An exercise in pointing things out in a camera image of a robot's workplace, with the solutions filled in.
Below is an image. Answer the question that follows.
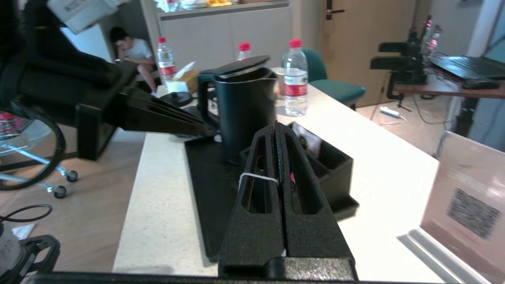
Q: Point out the black round kettle base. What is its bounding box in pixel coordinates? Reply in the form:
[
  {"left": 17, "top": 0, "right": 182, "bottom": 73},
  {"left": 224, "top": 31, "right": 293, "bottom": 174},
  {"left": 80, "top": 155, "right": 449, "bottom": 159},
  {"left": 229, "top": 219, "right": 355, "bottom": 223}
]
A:
[{"left": 159, "top": 91, "right": 195, "bottom": 108}]

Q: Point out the open black laptop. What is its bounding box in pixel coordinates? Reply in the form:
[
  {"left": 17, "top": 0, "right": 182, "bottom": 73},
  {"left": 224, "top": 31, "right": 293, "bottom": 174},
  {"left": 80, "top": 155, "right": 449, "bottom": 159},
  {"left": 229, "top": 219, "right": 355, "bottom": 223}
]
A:
[{"left": 429, "top": 54, "right": 505, "bottom": 82}]

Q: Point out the black compartment organizer box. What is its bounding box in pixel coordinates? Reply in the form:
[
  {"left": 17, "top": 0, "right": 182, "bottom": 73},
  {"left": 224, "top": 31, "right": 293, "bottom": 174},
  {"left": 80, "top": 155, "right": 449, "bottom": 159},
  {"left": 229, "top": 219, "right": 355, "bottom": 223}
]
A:
[{"left": 243, "top": 121, "right": 354, "bottom": 210}]

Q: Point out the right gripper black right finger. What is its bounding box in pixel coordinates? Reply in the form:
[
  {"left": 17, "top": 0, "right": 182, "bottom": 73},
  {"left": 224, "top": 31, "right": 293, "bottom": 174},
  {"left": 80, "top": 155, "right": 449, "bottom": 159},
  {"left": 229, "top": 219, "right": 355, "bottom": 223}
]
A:
[{"left": 276, "top": 121, "right": 359, "bottom": 280}]

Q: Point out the green chair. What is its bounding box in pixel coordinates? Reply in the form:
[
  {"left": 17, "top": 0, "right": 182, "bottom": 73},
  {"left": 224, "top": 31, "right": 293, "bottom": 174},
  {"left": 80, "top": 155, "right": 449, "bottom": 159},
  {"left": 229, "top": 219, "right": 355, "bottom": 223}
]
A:
[{"left": 302, "top": 47, "right": 367, "bottom": 112}]

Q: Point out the frosted glass sliding door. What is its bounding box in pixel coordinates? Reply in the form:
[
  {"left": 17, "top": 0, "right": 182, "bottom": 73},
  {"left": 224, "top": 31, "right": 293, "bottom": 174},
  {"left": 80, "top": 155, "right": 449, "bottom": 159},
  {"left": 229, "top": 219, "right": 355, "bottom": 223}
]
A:
[{"left": 468, "top": 0, "right": 505, "bottom": 152}]

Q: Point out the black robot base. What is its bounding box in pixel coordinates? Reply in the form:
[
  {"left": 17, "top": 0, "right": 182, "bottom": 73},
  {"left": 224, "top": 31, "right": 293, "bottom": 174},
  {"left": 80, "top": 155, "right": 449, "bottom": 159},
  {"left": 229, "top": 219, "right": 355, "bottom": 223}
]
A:
[{"left": 0, "top": 235, "right": 61, "bottom": 284}]

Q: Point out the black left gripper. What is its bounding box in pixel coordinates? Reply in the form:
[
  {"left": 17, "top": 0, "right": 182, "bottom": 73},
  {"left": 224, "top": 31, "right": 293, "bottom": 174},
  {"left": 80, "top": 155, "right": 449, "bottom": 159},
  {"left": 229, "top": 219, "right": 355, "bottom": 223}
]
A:
[{"left": 75, "top": 86, "right": 218, "bottom": 161}]

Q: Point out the brown tissue box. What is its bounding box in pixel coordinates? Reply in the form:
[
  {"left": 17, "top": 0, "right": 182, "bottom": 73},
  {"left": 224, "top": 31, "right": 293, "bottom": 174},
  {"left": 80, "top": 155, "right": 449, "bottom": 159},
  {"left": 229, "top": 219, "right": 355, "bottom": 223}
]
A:
[{"left": 173, "top": 60, "right": 200, "bottom": 94}]

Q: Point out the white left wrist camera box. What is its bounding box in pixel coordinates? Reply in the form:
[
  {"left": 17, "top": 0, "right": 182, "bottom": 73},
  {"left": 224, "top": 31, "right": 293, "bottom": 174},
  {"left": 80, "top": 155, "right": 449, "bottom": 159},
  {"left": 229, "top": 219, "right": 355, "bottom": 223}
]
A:
[{"left": 47, "top": 0, "right": 120, "bottom": 35}]

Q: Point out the chrome wheeled cart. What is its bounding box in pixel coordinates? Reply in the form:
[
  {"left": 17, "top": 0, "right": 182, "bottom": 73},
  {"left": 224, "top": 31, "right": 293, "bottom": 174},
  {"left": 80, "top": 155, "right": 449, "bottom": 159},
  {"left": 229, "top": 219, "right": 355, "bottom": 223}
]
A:
[{"left": 0, "top": 112, "right": 80, "bottom": 200}]

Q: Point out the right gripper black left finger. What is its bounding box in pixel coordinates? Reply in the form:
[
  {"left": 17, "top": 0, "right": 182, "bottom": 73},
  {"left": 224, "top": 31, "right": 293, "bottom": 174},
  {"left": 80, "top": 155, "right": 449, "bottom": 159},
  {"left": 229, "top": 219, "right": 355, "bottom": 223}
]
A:
[{"left": 218, "top": 124, "right": 285, "bottom": 277}]

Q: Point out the white floor power strip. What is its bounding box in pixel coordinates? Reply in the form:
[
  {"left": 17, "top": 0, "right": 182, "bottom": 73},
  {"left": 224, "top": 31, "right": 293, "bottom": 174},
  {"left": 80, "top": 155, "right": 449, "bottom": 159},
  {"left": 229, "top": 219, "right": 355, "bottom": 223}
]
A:
[{"left": 379, "top": 105, "right": 402, "bottom": 119}]

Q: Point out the black rectangular serving tray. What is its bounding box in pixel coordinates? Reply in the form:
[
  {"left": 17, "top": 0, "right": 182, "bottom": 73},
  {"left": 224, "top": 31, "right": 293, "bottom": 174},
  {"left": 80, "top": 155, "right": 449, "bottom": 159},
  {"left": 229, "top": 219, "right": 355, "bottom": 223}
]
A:
[{"left": 183, "top": 130, "right": 360, "bottom": 263}]

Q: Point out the black electric kettle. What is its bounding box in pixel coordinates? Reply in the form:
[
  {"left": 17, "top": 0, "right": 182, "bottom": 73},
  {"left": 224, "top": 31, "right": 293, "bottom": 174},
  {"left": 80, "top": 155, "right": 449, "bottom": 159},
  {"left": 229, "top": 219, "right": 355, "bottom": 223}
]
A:
[{"left": 196, "top": 55, "right": 279, "bottom": 166}]

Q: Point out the grey sideboard cabinet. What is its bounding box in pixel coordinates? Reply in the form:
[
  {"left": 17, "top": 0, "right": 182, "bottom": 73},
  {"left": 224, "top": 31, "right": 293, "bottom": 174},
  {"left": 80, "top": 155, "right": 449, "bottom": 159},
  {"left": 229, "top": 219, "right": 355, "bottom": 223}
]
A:
[{"left": 156, "top": 0, "right": 294, "bottom": 72}]

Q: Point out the QR code sign stand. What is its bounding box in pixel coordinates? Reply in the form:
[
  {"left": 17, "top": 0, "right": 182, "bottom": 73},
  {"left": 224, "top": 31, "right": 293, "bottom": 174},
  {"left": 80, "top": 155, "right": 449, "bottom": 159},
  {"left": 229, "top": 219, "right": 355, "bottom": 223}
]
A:
[{"left": 397, "top": 130, "right": 505, "bottom": 284}]

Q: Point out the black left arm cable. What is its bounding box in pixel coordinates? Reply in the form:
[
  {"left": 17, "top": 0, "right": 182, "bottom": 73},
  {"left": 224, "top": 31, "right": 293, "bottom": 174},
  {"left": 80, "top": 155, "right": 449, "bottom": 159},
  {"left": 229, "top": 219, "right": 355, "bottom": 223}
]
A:
[{"left": 0, "top": 101, "right": 66, "bottom": 192}]

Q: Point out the brown wooden desk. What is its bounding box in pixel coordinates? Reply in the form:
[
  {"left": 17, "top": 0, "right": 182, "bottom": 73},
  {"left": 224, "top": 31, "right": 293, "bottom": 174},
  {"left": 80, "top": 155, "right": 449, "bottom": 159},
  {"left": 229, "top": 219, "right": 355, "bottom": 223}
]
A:
[{"left": 394, "top": 73, "right": 505, "bottom": 138}]

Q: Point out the brown wooden door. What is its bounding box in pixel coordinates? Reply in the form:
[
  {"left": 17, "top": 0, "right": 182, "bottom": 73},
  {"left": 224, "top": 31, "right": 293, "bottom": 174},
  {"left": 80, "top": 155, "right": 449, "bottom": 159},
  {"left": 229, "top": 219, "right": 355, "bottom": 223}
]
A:
[{"left": 319, "top": 0, "right": 419, "bottom": 108}]

